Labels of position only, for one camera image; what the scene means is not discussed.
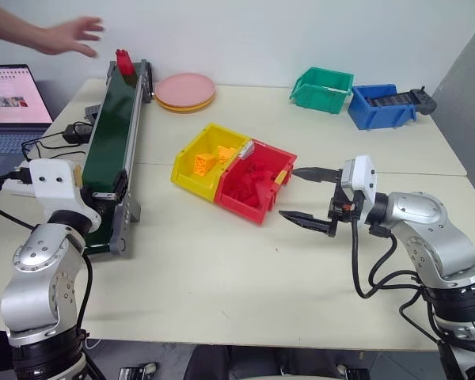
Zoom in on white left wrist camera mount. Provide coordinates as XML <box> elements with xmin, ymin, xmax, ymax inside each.
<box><xmin>28</xmin><ymin>158</ymin><xmax>103</xmax><ymax>233</ymax></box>

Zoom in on white bin label card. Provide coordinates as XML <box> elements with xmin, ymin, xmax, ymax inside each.
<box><xmin>238</xmin><ymin>141</ymin><xmax>257</xmax><ymax>160</ymax></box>

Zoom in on black power cable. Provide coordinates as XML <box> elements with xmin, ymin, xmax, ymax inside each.
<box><xmin>21</xmin><ymin>131</ymin><xmax>89</xmax><ymax>164</ymax></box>

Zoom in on red toy block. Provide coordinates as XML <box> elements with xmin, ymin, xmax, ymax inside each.
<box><xmin>243</xmin><ymin>158</ymin><xmax>275</xmax><ymax>180</ymax></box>
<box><xmin>225</xmin><ymin>180</ymin><xmax>271</xmax><ymax>209</ymax></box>
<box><xmin>115</xmin><ymin>48</ymin><xmax>136</xmax><ymax>78</ymax></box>

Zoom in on orange toy block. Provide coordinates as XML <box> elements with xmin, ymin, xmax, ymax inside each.
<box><xmin>216</xmin><ymin>145</ymin><xmax>239</xmax><ymax>163</ymax></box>
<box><xmin>193</xmin><ymin>153</ymin><xmax>219</xmax><ymax>177</ymax></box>

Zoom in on yellow plate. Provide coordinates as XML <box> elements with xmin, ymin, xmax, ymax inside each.
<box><xmin>154</xmin><ymin>94</ymin><xmax>217</xmax><ymax>115</ymax></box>

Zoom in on blue storage bin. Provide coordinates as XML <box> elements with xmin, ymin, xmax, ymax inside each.
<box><xmin>347</xmin><ymin>83</ymin><xmax>418</xmax><ymax>131</ymax></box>

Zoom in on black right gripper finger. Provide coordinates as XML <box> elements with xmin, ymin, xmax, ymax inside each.
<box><xmin>291</xmin><ymin>166</ymin><xmax>344</xmax><ymax>184</ymax></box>
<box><xmin>278</xmin><ymin>209</ymin><xmax>340</xmax><ymax>239</ymax></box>

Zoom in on open laptop computer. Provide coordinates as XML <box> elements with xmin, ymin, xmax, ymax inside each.
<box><xmin>0</xmin><ymin>64</ymin><xmax>55</xmax><ymax>181</ymax></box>

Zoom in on black game controller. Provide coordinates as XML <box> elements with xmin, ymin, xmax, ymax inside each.
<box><xmin>365</xmin><ymin>85</ymin><xmax>438</xmax><ymax>116</ymax></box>

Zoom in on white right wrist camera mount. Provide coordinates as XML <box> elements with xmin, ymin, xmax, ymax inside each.
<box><xmin>340</xmin><ymin>154</ymin><xmax>378</xmax><ymax>215</ymax></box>

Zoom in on yellow storage bin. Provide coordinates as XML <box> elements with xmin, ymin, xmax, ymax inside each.
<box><xmin>170</xmin><ymin>123</ymin><xmax>251</xmax><ymax>204</ymax></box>

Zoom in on person's bare hand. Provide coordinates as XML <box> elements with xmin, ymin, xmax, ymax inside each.
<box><xmin>35</xmin><ymin>16</ymin><xmax>106</xmax><ymax>59</ymax></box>

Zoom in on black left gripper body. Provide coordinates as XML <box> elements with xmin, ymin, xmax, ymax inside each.
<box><xmin>74</xmin><ymin>165</ymin><xmax>106</xmax><ymax>218</ymax></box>

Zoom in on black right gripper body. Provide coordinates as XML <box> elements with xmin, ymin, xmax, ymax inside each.
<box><xmin>326</xmin><ymin>180</ymin><xmax>361</xmax><ymax>239</ymax></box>

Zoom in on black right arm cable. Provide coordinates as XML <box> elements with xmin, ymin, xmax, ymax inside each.
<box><xmin>349</xmin><ymin>218</ymin><xmax>425</xmax><ymax>300</ymax></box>

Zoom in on black power adapter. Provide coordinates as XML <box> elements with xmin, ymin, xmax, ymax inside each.
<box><xmin>62</xmin><ymin>122</ymin><xmax>93</xmax><ymax>145</ymax></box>

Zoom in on red storage bin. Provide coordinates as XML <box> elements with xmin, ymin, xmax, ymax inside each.
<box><xmin>214</xmin><ymin>139</ymin><xmax>299</xmax><ymax>227</ymax></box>

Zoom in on green storage bin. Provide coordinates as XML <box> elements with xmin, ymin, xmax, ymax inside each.
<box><xmin>288</xmin><ymin>66</ymin><xmax>355</xmax><ymax>116</ymax></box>

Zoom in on green conveyor belt machine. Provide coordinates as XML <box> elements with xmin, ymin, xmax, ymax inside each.
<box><xmin>80</xmin><ymin>59</ymin><xmax>156</xmax><ymax>259</ymax></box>

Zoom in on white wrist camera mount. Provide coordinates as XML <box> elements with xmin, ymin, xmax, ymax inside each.
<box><xmin>340</xmin><ymin>154</ymin><xmax>378</xmax><ymax>215</ymax></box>
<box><xmin>28</xmin><ymin>158</ymin><xmax>103</xmax><ymax>233</ymax></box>

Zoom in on pink plate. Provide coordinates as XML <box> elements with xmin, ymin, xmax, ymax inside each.
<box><xmin>154</xmin><ymin>72</ymin><xmax>217</xmax><ymax>108</ymax></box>

